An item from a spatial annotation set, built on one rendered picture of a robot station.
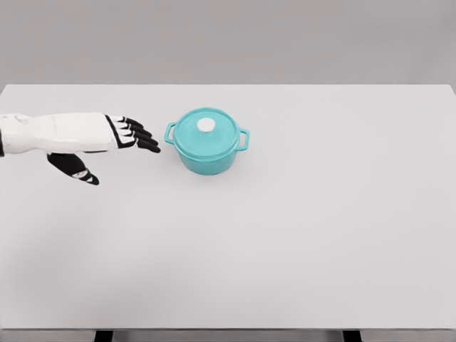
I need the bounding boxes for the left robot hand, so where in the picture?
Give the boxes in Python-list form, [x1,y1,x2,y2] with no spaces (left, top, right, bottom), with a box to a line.
[36,113,162,186]

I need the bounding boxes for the teal pot lid white knob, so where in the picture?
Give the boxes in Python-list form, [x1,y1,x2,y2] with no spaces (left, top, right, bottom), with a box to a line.
[172,108,239,161]

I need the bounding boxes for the teal pot with handles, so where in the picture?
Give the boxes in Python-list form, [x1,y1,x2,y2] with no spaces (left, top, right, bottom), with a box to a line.
[164,122,250,176]

